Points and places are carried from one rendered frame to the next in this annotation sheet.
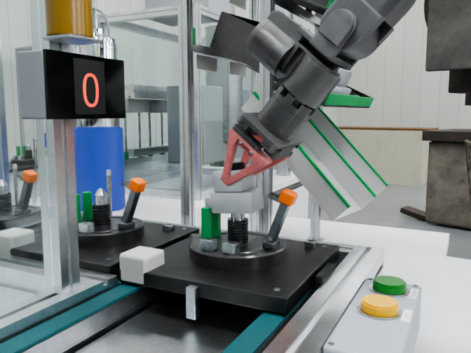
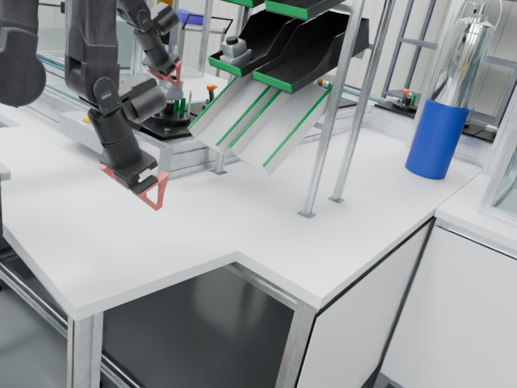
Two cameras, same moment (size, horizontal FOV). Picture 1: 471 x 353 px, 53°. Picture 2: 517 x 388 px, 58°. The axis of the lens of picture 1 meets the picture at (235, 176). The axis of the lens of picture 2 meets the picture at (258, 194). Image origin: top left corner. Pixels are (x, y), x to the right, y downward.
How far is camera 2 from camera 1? 1.80 m
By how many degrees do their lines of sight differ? 93
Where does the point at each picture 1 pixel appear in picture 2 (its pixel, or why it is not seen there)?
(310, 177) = (211, 111)
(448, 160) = not seen: outside the picture
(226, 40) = (275, 20)
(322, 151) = (254, 112)
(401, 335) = (71, 117)
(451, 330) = (116, 186)
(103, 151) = (423, 121)
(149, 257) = not seen: hidden behind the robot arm
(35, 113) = not seen: hidden behind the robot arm
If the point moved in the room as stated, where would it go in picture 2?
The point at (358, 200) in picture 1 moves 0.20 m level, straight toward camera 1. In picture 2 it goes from (225, 148) to (161, 126)
